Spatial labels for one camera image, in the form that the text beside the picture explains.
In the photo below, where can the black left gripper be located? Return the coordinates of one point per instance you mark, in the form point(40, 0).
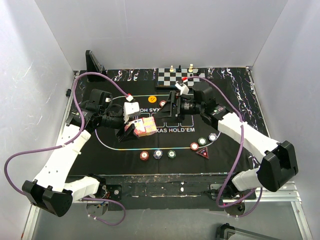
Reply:
point(121, 133)

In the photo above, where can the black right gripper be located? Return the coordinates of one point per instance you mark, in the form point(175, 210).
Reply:
point(167, 111)

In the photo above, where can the red chips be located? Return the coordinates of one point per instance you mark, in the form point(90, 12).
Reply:
point(162, 103)
point(194, 146)

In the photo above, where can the yellow big blind button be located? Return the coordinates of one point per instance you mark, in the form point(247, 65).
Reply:
point(152, 99)

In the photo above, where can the red-backed playing card deck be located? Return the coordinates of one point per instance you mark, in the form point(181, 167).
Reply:
point(150, 126)

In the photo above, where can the red poker chip stack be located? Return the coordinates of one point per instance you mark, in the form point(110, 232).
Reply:
point(144, 155)

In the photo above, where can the blue poker chip stack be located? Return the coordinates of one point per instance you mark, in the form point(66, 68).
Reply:
point(158, 154)

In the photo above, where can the green chips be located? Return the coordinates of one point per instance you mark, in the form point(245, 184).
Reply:
point(202, 141)

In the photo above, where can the green poker chip stack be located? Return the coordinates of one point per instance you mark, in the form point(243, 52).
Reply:
point(171, 154)

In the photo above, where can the black triangular all-in marker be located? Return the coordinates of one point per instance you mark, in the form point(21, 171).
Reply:
point(203, 152)

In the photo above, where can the red playing card box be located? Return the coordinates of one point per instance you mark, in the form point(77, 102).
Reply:
point(138, 126)

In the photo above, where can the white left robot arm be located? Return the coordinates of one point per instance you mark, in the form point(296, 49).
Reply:
point(49, 189)

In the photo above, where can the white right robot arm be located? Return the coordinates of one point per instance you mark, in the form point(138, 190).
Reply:
point(278, 161)

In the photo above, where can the black white chessboard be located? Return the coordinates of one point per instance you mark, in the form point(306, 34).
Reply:
point(166, 80)

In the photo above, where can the black poker table mat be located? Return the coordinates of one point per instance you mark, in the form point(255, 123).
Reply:
point(103, 154)

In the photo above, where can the white chess piece right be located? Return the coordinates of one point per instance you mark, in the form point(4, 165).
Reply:
point(191, 69)

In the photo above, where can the black card dealer shoe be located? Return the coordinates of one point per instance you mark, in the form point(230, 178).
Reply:
point(94, 66)

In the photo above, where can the black case corner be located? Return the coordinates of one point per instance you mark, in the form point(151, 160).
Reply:
point(228, 232)

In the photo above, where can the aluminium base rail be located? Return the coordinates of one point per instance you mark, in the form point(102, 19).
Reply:
point(160, 193)

